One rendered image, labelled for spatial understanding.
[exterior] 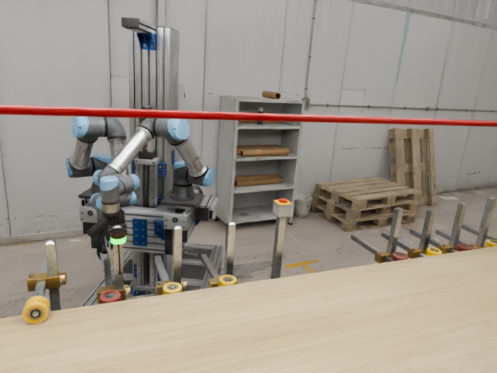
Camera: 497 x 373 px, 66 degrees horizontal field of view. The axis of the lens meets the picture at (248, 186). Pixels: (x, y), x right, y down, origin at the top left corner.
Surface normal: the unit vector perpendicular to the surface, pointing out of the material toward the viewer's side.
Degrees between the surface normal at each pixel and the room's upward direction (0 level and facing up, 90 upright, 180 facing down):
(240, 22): 90
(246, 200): 90
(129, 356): 0
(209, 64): 90
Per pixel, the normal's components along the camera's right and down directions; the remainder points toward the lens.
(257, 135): 0.46, 0.28
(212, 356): 0.07, -0.96
